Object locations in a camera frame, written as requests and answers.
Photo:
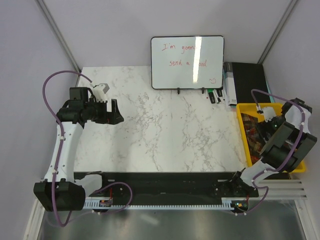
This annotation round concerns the white slotted cable duct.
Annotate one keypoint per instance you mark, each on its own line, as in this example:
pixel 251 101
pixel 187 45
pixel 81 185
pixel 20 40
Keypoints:
pixel 105 203

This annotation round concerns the aluminium extrusion rail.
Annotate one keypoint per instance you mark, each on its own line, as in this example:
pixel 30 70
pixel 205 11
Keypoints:
pixel 284 189

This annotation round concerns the black flat box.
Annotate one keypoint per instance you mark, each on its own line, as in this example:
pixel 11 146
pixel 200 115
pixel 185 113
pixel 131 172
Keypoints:
pixel 239 79

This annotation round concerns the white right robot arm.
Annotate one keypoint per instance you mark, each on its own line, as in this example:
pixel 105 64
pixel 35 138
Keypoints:
pixel 276 139

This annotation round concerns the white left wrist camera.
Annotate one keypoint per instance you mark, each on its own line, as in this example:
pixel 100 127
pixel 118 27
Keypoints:
pixel 100 91

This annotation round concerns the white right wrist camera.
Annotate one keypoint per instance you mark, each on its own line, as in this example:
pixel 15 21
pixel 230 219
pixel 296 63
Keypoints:
pixel 268 113

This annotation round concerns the white green whiteboard marker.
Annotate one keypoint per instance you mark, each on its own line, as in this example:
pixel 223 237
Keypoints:
pixel 218 100

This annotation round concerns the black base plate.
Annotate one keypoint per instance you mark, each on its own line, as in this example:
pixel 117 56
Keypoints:
pixel 174 188

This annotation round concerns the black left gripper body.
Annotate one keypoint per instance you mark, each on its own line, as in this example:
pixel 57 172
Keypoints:
pixel 97 111

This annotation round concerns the green highlighter marker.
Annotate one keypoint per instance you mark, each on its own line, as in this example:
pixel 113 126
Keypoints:
pixel 211 95

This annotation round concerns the black highlighter marker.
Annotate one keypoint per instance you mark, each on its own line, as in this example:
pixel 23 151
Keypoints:
pixel 220 93

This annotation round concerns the yellow plastic bin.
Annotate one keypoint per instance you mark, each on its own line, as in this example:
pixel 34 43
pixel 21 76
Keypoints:
pixel 250 109

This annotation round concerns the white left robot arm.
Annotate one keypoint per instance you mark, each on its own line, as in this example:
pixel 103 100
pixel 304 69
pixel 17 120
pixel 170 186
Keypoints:
pixel 59 190

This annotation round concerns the plaid long sleeve shirt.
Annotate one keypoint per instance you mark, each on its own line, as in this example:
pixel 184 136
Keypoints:
pixel 254 140

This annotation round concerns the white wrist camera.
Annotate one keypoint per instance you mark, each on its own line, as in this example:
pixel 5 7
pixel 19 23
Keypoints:
pixel 268 113
pixel 100 91

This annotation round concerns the small whiteboard with stand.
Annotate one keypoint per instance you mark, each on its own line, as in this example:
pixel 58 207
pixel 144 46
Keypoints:
pixel 187 62

